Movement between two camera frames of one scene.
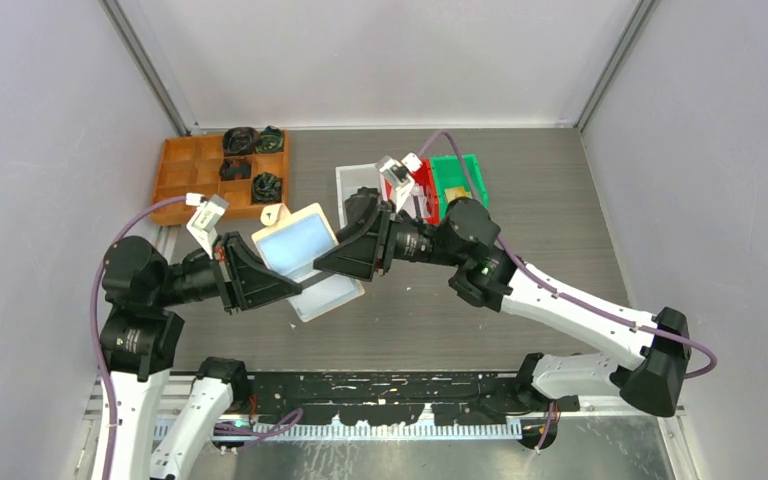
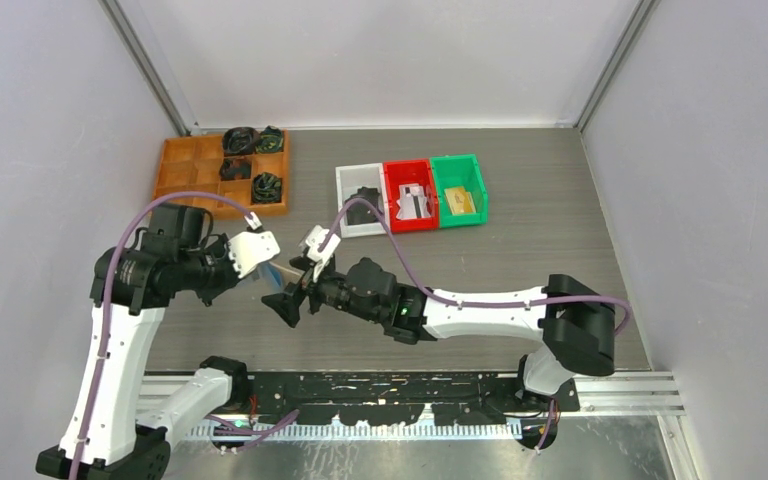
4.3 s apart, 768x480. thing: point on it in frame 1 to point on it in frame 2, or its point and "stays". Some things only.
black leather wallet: x=357 y=204 stays
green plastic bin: x=449 y=171 stays
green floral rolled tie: x=271 y=140 stays
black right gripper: x=357 y=257 to x=289 y=304
